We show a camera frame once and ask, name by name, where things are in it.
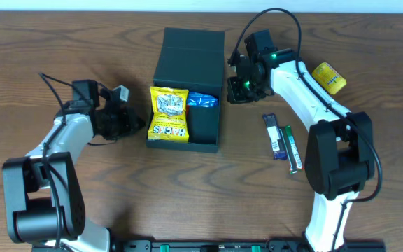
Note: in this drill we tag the green gum stick pack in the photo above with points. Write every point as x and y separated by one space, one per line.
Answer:
292 151

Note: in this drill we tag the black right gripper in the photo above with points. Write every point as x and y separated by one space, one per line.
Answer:
236 93

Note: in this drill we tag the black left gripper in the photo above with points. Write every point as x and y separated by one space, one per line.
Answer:
125 121

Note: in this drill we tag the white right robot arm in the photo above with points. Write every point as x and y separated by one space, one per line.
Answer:
338 159

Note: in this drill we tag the yellow Hacks candy bag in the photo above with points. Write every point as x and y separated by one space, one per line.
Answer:
169 121

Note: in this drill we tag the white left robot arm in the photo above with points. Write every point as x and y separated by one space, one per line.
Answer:
43 200

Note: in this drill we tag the black gift box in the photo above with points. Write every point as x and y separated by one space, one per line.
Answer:
193 60

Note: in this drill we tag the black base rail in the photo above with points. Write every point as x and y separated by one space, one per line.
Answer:
273 245

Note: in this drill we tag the yellow gum container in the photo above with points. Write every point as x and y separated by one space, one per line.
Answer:
328 78

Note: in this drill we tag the blue snack bar wrapper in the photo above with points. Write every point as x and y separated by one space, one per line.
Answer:
196 99

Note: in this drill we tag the dark blue gum stick pack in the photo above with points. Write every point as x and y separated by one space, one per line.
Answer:
274 132

